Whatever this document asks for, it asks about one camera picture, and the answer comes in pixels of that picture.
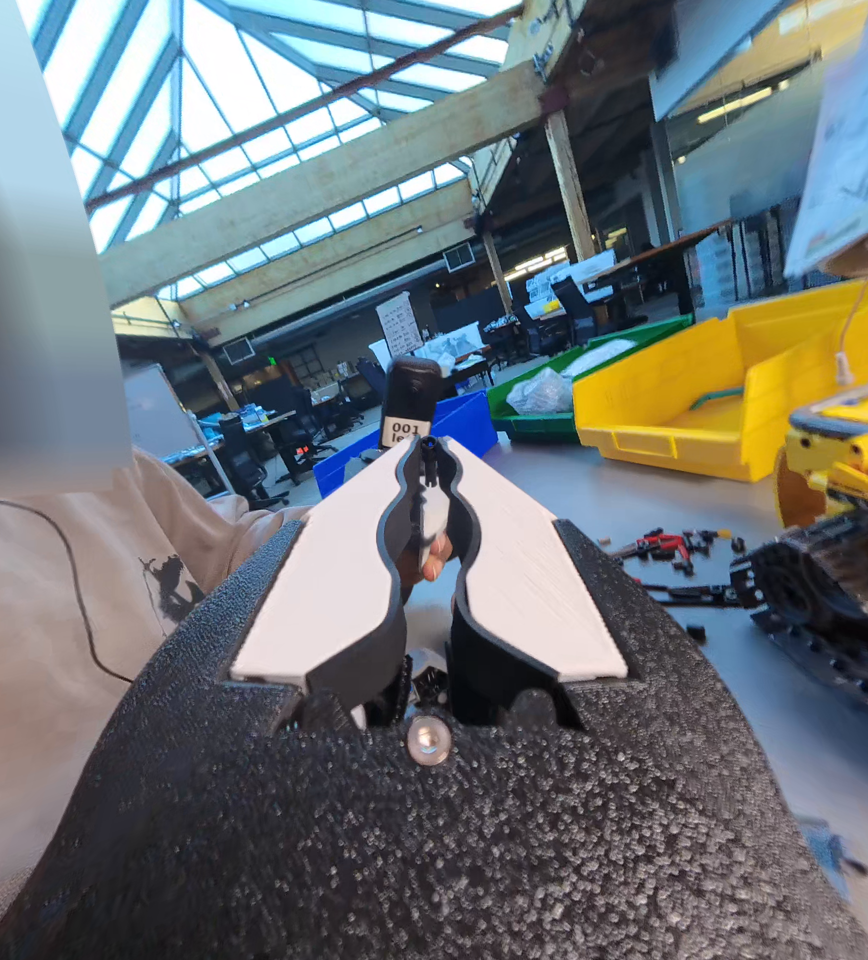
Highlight small yellow storage bin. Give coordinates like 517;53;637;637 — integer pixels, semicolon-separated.
572;270;868;484

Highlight pile of small building pieces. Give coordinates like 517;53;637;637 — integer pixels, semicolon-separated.
612;527;748;576

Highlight wooden background table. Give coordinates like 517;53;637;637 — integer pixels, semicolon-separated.
597;223;729;318

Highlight black long beam piece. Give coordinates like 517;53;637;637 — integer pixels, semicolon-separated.
642;581;744;609

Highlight person's left hand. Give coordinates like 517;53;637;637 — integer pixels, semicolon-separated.
396;534;455;601

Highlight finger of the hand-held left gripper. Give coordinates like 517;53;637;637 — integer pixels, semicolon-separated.
411;489;452;565

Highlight grey desk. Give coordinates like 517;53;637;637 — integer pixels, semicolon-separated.
276;431;868;960

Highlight book stand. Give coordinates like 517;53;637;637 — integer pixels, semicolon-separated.
816;221;868;389

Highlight thin black microphone cable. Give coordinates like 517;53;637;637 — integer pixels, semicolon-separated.
0;498;137;686

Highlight clear plastic bags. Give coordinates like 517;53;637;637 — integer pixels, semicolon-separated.
507;337;639;418

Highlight green storage bin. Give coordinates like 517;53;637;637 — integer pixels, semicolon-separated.
488;315;695;444

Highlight wooden pillar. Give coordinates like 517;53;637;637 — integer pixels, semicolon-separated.
542;111;598;265

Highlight blue storage bin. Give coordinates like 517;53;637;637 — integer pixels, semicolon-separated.
312;390;500;501

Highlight instruction booklet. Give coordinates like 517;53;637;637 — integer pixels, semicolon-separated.
783;0;868;280

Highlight white notice board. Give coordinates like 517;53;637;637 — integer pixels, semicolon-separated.
375;291;426;360

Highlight yellow toy robot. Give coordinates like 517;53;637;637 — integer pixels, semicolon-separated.
730;367;868;723

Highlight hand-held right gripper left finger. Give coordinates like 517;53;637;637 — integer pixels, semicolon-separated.
228;437;423;708

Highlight black office chair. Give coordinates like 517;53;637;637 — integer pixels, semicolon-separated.
550;276;602;348

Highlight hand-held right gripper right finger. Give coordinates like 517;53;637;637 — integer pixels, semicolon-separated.
436;436;629;711

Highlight person in beige hoodie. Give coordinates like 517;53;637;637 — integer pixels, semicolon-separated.
0;446;257;955

